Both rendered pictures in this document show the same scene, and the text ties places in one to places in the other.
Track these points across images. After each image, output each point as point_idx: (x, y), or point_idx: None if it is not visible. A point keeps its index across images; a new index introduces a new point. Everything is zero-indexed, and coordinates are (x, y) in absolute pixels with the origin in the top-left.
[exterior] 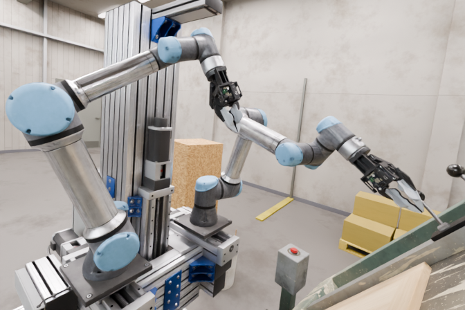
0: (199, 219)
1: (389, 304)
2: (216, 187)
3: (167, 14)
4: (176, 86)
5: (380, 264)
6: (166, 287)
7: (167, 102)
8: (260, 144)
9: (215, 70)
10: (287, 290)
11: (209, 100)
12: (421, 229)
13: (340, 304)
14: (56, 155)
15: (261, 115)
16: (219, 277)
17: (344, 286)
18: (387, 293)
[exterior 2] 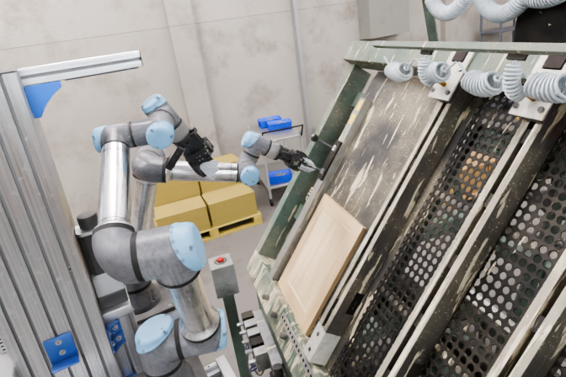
0: (149, 300)
1: (335, 219)
2: None
3: (68, 77)
4: (54, 163)
5: (285, 216)
6: None
7: (62, 191)
8: (216, 180)
9: (193, 135)
10: (232, 293)
11: (168, 163)
12: (297, 178)
13: (297, 251)
14: (197, 278)
15: (162, 150)
16: None
17: (288, 241)
18: (323, 219)
